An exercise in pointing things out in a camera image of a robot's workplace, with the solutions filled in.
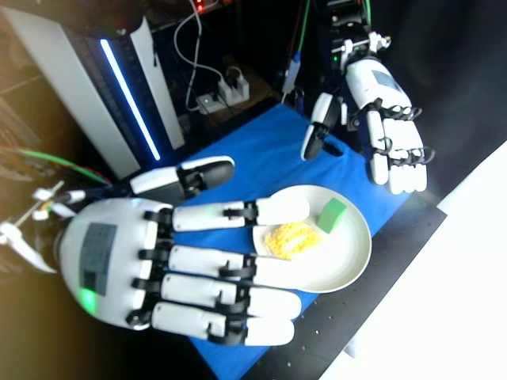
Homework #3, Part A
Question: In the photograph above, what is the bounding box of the black curtain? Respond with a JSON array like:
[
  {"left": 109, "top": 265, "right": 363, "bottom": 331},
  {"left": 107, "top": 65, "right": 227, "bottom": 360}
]
[{"left": 370, "top": 0, "right": 507, "bottom": 199}]

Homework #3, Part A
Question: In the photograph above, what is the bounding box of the white backdrop sheet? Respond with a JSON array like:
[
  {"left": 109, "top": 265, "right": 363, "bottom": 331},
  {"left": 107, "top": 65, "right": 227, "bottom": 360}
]
[{"left": 320, "top": 140, "right": 507, "bottom": 380}]

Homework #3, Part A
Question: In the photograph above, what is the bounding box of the green block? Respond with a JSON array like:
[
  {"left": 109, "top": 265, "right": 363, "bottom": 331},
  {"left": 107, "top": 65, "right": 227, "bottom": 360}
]
[{"left": 317, "top": 197, "right": 348, "bottom": 234}]

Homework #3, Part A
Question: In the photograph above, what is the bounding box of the white power strip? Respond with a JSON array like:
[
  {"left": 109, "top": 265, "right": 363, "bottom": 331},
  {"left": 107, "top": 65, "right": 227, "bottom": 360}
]
[{"left": 196, "top": 74, "right": 251, "bottom": 115}]

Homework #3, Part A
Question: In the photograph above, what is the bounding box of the white round plate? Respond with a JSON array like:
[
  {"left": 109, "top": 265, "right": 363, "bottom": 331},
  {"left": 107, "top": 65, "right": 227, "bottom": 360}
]
[{"left": 252, "top": 184, "right": 372, "bottom": 294}]

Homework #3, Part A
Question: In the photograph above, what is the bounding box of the blue cloth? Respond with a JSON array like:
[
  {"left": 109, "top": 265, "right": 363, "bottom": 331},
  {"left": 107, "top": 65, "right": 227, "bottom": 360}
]
[{"left": 173, "top": 103, "right": 411, "bottom": 380}]

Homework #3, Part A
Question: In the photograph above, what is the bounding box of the green cable of arm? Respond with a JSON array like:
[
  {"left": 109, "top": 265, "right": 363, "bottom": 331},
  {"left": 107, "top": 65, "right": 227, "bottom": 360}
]
[
  {"left": 0, "top": 146, "right": 112, "bottom": 187},
  {"left": 293, "top": 0, "right": 312, "bottom": 56}
]

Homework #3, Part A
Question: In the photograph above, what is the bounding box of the white robot column blue light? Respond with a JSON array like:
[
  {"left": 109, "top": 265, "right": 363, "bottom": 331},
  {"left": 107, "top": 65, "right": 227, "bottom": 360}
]
[{"left": 0, "top": 6, "right": 186, "bottom": 179}]

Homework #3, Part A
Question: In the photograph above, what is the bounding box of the white cable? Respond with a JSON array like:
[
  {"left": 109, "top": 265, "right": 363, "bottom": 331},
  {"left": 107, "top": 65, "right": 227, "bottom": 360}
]
[{"left": 173, "top": 0, "right": 225, "bottom": 112}]

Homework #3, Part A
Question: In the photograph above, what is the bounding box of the white cable connector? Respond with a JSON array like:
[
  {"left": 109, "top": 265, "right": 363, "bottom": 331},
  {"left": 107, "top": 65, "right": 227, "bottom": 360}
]
[{"left": 281, "top": 50, "right": 305, "bottom": 97}]

